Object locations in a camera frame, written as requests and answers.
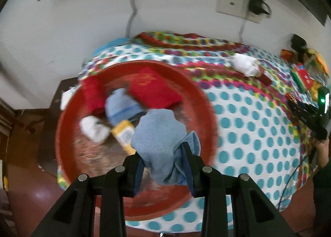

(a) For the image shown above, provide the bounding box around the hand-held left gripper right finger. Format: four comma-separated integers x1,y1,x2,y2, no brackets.
181,142,296,237

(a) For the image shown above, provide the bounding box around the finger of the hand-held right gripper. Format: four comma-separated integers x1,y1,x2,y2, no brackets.
286,93,319,129

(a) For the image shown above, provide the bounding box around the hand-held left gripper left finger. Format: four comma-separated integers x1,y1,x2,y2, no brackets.
31,155,145,237

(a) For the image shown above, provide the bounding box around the plain light blue towel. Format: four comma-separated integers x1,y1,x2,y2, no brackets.
131,109,201,186

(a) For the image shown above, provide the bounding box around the yellow tea box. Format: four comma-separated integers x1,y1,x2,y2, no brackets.
111,120,137,155

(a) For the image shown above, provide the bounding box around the red plastic basin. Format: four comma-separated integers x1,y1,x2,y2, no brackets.
55,60,220,220

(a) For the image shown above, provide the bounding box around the light blue striped towel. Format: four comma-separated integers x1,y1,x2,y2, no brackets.
105,88,146,127

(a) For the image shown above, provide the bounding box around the red towel with gold embroidery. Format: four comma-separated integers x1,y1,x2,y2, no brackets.
128,67,183,110

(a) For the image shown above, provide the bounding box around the plain red towel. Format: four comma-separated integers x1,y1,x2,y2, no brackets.
81,78,106,117

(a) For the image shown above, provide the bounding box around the person's right hand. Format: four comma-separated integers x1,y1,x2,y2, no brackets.
313,137,331,169

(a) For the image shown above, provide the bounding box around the green and red box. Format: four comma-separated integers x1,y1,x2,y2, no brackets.
292,63,314,91

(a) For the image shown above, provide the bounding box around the dark red carton box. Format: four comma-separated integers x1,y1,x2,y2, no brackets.
257,68,272,86

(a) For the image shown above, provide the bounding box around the clear bag of yellow snacks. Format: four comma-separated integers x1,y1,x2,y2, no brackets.
302,48,330,100

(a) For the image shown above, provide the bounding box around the orange snack packet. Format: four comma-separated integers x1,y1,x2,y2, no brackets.
281,49,295,62

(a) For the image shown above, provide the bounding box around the polka dot blanket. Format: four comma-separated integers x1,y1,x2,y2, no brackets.
57,31,327,234

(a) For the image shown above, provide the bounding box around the small white cloth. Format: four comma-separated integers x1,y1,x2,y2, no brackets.
80,116,111,143

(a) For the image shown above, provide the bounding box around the white crumpled cloth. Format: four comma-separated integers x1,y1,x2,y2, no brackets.
230,53,260,77

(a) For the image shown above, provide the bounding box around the dark wooden nightstand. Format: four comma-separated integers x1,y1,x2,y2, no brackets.
38,77,84,175

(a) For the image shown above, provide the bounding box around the white paper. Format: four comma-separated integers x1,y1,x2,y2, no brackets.
60,89,76,110

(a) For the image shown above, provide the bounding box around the black charger plug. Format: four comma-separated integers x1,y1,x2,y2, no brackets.
249,0,271,18

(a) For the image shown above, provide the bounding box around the blue cloth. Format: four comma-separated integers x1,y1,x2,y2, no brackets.
92,37,130,56

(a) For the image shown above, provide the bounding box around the brown wooden cabinet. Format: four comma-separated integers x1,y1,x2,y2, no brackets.
0,96,16,139

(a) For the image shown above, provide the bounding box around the black clamp mount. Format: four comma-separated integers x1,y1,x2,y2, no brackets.
290,34,308,63

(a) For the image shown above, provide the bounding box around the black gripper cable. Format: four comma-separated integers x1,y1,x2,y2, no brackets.
277,134,318,212

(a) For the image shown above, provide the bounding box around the white wall socket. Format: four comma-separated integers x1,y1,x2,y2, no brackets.
216,0,264,23

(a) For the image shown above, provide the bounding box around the grey cable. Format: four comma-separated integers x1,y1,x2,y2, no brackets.
125,0,139,38

